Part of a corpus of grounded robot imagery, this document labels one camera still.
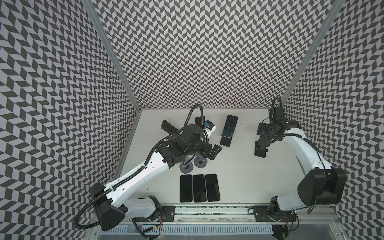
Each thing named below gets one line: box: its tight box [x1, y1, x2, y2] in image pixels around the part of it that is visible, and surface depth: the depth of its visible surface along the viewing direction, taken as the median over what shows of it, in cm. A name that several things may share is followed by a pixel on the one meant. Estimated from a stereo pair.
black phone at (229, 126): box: [221, 114, 238, 139], surface depth 95 cm
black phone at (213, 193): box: [205, 173, 221, 202], surface depth 81 cm
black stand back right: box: [219, 135, 233, 147], surface depth 101 cm
